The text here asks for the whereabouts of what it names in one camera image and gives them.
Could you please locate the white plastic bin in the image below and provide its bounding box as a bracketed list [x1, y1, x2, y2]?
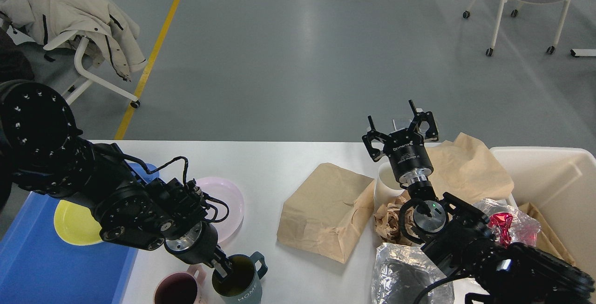
[454, 146, 596, 304]

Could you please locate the brown paper in bin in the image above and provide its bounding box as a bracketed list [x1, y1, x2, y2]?
[518, 203, 576, 266]

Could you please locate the beige jacket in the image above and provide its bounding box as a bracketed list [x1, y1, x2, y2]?
[0, 0, 147, 80]

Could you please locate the yellow plate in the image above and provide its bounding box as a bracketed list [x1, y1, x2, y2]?
[54, 200, 102, 246]

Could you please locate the clear plastic wrap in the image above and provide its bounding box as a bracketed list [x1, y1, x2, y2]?
[473, 198, 541, 246]

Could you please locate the pink ribbed mug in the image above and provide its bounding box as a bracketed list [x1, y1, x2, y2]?
[153, 264, 207, 304]

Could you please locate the brown paper bag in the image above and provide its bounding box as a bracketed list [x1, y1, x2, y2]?
[277, 162, 374, 263]

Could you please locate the white chair left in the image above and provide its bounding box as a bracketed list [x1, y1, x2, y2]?
[1, 10, 145, 108]

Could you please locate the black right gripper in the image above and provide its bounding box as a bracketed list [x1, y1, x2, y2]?
[362, 100, 440, 184]

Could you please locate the red foil wrapper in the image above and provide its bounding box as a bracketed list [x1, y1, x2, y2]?
[488, 211, 514, 248]

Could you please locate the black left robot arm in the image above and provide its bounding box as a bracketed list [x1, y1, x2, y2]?
[0, 81, 232, 279]

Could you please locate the blue plastic tray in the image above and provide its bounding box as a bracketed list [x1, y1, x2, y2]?
[0, 162, 160, 304]

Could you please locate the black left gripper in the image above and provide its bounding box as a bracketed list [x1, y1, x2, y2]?
[165, 222, 233, 280]

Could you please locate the black bag on chair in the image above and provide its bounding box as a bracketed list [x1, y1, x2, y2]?
[0, 29, 34, 82]

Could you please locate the white bar on floor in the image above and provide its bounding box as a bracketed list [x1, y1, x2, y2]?
[570, 48, 596, 58]

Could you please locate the crumpled brown paper ball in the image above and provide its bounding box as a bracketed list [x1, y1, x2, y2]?
[374, 196, 414, 245]

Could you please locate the crumpled brown paper sheet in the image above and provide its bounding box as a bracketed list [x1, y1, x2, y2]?
[426, 133, 515, 204]

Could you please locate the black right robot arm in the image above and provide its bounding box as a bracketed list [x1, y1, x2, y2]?
[362, 100, 595, 304]

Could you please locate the teal ribbed mug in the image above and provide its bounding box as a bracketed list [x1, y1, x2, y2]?
[211, 251, 268, 304]

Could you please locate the silver foil bag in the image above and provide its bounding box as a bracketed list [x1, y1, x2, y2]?
[371, 243, 445, 304]

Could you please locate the pink plate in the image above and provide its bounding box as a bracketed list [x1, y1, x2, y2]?
[196, 177, 245, 244]

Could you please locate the white paper cup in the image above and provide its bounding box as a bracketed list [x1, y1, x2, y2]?
[374, 162, 405, 211]

